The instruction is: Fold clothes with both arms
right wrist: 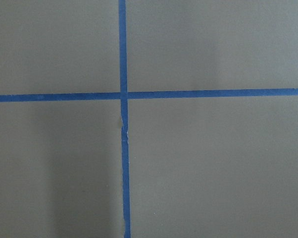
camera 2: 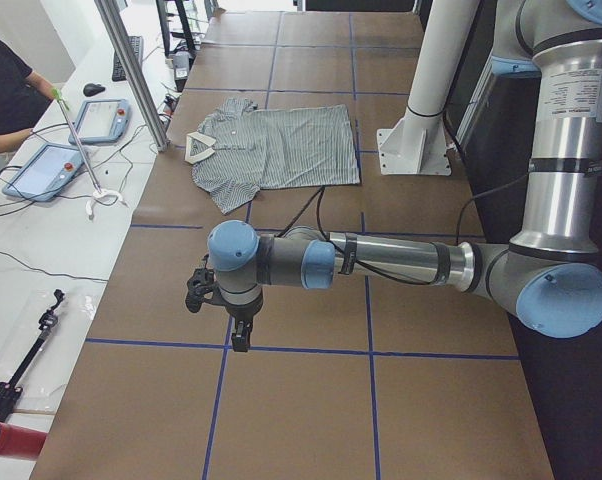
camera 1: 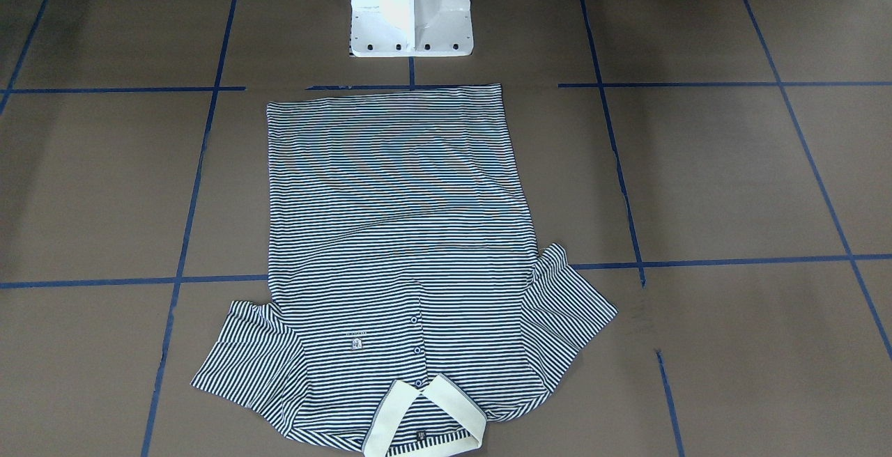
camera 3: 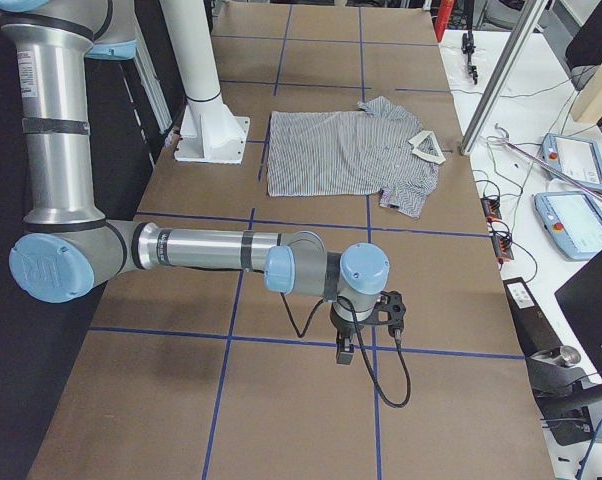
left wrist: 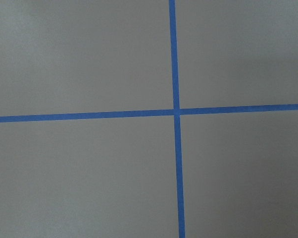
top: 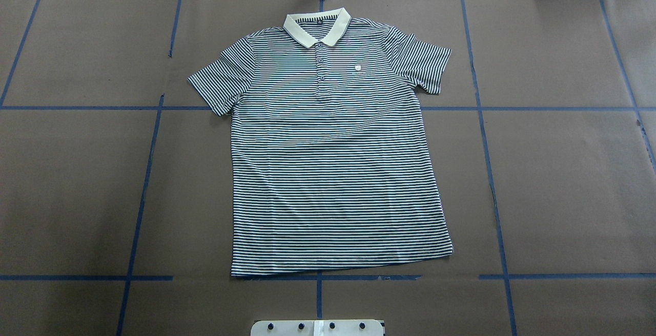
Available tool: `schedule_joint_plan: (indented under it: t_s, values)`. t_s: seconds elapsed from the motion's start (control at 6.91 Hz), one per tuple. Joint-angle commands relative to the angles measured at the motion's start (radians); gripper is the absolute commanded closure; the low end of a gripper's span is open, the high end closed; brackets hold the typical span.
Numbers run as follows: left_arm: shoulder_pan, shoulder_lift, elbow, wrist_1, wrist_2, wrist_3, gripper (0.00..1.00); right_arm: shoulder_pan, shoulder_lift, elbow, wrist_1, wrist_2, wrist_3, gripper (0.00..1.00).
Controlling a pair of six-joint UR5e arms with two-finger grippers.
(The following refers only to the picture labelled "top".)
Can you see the navy white striped polo shirt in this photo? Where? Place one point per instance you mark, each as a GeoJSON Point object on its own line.
{"type": "Point", "coordinates": [330, 158]}

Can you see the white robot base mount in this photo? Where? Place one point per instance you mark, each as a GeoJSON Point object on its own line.
{"type": "Point", "coordinates": [319, 327]}

